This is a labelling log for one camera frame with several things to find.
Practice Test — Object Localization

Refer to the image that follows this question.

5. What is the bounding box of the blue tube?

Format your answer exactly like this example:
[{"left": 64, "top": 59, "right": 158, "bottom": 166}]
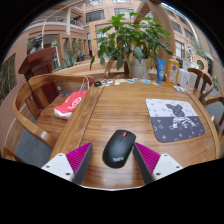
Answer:
[{"left": 156, "top": 58, "right": 167, "bottom": 85}]

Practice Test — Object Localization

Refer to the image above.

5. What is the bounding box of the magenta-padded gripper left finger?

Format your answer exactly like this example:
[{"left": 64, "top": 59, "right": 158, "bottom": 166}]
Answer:
[{"left": 41, "top": 141, "right": 94, "bottom": 185}]

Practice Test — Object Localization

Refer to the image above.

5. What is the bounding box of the white crumpled wrapper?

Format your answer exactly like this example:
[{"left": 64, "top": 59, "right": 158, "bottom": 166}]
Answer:
[{"left": 173, "top": 85, "right": 188, "bottom": 93}]

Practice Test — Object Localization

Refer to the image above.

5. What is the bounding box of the dark red wooden chair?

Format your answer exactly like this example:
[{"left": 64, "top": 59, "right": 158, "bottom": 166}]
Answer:
[{"left": 18, "top": 46, "right": 61, "bottom": 119}]

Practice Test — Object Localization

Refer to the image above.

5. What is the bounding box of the red and white bag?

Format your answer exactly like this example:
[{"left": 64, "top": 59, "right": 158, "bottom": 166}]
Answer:
[{"left": 53, "top": 77, "right": 95, "bottom": 120}]

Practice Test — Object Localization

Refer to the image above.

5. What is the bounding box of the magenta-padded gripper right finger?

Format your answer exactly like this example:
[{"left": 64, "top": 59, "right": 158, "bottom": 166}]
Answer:
[{"left": 132, "top": 141, "right": 184, "bottom": 185}]

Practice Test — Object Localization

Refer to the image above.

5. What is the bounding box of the grey white printed mouse pad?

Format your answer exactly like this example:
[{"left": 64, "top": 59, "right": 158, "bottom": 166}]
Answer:
[{"left": 145, "top": 98, "right": 206, "bottom": 144}]

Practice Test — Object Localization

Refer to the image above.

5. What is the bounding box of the black computer mouse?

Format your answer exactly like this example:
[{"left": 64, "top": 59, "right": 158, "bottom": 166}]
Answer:
[{"left": 102, "top": 129, "right": 137, "bottom": 169}]

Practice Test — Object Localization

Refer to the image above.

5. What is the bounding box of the metal key bunch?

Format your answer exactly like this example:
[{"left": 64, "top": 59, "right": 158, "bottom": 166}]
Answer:
[{"left": 101, "top": 78, "right": 114, "bottom": 86}]

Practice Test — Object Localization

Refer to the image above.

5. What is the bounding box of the green plant in white pot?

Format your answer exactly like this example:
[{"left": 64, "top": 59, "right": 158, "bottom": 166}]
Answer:
[{"left": 89, "top": 11, "right": 174, "bottom": 80}]

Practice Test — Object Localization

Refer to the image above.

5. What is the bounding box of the dark statue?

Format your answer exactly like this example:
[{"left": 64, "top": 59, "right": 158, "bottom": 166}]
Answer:
[{"left": 29, "top": 33, "right": 44, "bottom": 54}]

